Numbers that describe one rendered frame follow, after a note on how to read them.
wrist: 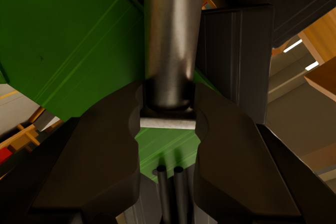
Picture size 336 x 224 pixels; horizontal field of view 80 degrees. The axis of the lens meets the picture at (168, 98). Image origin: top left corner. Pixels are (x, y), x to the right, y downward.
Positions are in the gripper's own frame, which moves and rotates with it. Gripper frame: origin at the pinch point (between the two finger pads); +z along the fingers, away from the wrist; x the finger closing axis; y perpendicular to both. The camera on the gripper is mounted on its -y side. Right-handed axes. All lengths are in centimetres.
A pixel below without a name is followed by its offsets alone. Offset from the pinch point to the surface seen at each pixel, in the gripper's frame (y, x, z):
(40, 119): 15.4, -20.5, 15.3
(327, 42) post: 15, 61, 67
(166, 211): 15.1, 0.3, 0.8
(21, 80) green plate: 1.6, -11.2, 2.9
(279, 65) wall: 302, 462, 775
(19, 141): 342, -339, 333
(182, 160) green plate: 9.8, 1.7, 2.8
